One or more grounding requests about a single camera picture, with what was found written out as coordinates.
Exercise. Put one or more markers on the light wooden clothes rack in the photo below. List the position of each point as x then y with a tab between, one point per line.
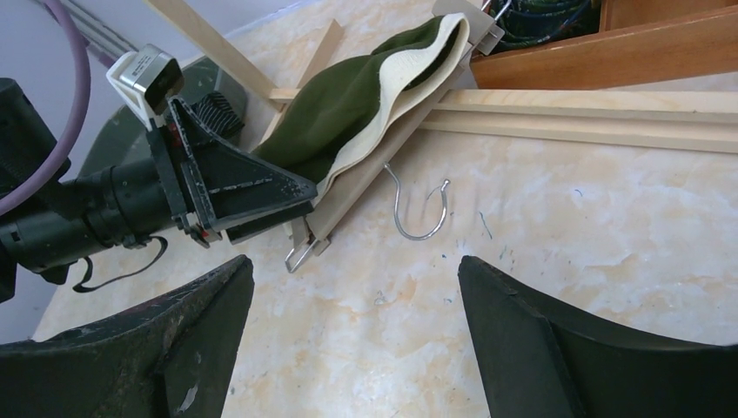
702	121

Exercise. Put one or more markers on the dark rolled sock front left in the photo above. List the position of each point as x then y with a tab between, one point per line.
527	24

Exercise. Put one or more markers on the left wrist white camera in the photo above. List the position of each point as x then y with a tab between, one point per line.
145	79

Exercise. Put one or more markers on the beige clip hanger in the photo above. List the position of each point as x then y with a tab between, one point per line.
380	167

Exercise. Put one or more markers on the green underwear with cream waistband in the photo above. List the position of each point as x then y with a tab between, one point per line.
341	115

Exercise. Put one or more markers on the orange wooden compartment tray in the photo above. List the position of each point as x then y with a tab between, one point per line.
638	42

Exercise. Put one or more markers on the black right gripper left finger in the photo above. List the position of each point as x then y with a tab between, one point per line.
172	356

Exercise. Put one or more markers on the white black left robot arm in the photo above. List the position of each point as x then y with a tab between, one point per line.
32	235

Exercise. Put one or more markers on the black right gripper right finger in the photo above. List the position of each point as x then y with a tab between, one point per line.
541	357

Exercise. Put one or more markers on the black striped garment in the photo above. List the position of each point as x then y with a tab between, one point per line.
216	112

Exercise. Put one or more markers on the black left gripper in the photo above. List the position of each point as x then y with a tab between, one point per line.
191	168

